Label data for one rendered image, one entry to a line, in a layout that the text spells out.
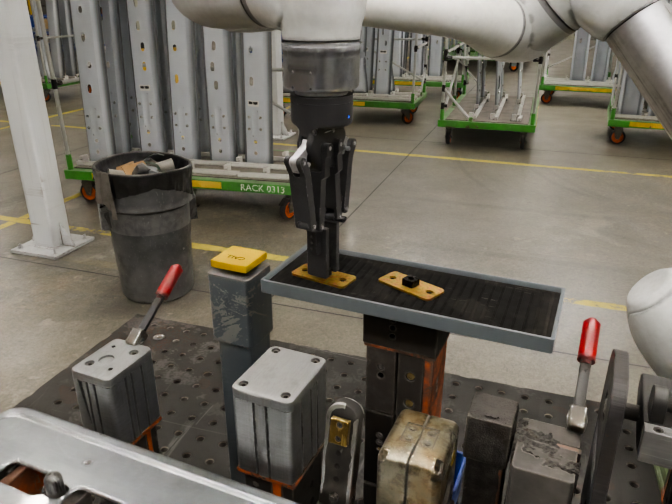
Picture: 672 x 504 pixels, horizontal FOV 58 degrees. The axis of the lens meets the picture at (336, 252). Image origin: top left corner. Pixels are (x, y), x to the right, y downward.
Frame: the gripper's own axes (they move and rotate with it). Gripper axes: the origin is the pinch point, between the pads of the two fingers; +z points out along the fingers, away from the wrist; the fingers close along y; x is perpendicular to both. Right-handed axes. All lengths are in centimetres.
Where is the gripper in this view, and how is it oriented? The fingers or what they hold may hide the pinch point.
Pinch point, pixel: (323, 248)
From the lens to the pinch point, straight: 79.7
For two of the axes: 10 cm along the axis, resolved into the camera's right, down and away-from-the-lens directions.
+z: 0.0, 9.2, 4.0
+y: -5.2, 3.4, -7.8
